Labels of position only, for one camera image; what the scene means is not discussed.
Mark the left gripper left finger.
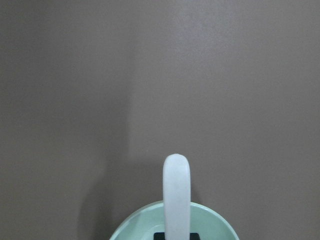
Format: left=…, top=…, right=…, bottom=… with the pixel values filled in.
left=153, top=232, right=166, bottom=240

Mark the white ceramic spoon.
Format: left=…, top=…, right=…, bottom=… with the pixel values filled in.
left=162, top=153, right=191, bottom=240

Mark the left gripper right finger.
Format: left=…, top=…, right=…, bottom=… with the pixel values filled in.
left=189, top=232, right=200, bottom=240

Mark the mint green bowl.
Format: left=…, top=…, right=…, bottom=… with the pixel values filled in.
left=110, top=201, right=239, bottom=240

